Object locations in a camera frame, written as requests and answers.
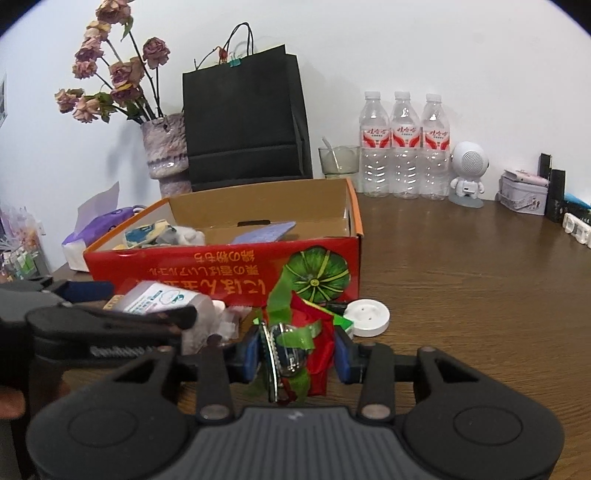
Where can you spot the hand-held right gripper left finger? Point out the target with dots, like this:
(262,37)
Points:
(251,355)

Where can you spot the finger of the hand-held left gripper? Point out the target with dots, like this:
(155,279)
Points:
(87,291)
(115,323)

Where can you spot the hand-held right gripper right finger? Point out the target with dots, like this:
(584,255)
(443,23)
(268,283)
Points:
(346,355)

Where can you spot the red and green ribbon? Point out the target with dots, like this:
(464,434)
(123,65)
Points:
(323,341)

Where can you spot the round metallic disc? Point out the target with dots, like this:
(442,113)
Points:
(281,355)

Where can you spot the white round disc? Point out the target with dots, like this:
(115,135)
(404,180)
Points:
(367,316)

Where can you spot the white wet wipes pack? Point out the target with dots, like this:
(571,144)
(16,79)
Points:
(157,297)

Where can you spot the blue and cream snack packet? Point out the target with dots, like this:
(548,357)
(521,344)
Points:
(143,235)

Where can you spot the red cardboard box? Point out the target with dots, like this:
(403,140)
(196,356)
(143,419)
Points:
(231,272)

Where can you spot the purple cloth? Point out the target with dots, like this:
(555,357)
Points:
(263,233)

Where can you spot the person's left hand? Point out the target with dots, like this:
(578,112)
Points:
(10,401)

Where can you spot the clear plastic wrapper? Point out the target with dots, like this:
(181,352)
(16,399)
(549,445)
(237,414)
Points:
(226,323)

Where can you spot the purple tissue pack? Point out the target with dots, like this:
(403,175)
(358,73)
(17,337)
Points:
(92,230)

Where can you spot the rack of small bottles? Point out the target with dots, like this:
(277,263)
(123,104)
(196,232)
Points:
(21,249)

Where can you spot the purple ceramic vase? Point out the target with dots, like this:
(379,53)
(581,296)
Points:
(164,147)

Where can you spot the glass cup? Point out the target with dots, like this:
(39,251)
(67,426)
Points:
(339,161)

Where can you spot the clear water bottle red label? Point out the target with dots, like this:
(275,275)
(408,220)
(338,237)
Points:
(435,154)
(375,152)
(406,152)

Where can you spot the white spoon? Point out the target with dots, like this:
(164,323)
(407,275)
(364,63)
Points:
(328,146)

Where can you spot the dried rose bouquet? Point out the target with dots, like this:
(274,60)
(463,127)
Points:
(122,74)

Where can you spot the white robot speaker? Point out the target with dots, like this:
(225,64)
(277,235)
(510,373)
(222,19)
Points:
(468,159)

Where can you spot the black paper bag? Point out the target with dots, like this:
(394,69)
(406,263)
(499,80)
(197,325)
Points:
(244,120)

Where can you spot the small grey tin box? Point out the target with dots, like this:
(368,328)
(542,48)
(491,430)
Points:
(521,196)

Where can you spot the black rectangular boxes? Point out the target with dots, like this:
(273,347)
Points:
(555,196)

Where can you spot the white power strip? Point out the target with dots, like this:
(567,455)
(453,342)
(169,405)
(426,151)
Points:
(577,228)

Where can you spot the teal binder clip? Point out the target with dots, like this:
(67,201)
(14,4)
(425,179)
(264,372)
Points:
(236,61)

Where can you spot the light blue flat object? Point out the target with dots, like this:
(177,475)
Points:
(577,200)

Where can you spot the wall photo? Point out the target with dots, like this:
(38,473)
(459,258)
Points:
(2,99)

